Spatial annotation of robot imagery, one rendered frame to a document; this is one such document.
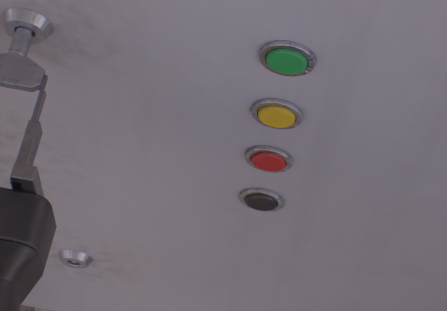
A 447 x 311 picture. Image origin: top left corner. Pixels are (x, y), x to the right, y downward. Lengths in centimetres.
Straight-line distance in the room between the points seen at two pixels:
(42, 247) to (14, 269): 2
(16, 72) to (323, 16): 16
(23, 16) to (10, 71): 3
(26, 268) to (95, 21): 13
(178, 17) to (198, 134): 12
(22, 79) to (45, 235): 8
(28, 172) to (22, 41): 8
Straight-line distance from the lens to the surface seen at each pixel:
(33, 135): 54
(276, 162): 65
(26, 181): 53
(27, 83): 56
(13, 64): 57
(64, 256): 87
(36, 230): 53
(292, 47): 54
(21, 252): 52
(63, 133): 68
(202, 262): 83
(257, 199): 70
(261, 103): 59
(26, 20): 57
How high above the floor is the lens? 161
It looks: 61 degrees down
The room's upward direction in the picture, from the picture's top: 6 degrees clockwise
